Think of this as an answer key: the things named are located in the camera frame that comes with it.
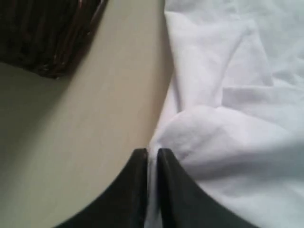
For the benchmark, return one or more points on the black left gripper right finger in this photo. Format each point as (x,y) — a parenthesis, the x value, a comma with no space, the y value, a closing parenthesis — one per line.
(183,204)

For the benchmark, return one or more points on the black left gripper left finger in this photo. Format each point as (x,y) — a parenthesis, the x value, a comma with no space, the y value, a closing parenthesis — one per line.
(123,204)

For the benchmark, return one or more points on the white t-shirt red logo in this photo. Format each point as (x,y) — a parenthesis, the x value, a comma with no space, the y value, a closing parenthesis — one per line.
(234,110)

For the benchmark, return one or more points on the dark brown wicker basket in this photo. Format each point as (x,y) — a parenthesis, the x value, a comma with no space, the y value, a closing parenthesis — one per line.
(47,37)

